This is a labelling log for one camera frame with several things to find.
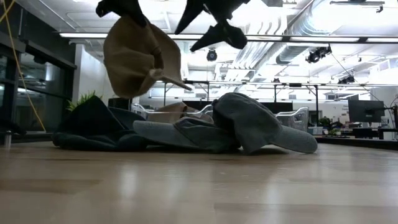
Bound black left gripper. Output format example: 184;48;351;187
95;0;149;28

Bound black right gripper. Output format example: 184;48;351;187
174;0;251;52

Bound beige cap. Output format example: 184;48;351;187
103;14;193;100
146;101;215;124

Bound denim blue cap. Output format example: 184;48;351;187
211;92;318;156
132;116;240;154

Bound dark navy cap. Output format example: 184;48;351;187
52;95;150;152

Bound black monitor on arm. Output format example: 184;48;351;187
347;99;386;124

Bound black monitor on stand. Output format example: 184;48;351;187
108;97;133;110

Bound clear plastic bin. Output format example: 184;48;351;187
130;102;215;124
275;106;310;133

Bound green plant in white pot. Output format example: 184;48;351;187
66;90;100;113

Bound overhead light bar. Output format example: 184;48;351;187
58;32;398;44

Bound small background potted plants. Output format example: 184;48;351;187
318;116;341;136

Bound black background rig frame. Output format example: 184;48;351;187
155;79;398;110

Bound black ceiling camera cluster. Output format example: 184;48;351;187
338;74;356;85
305;45;333;65

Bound yellow hanging cable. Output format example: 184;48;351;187
0;0;47;133

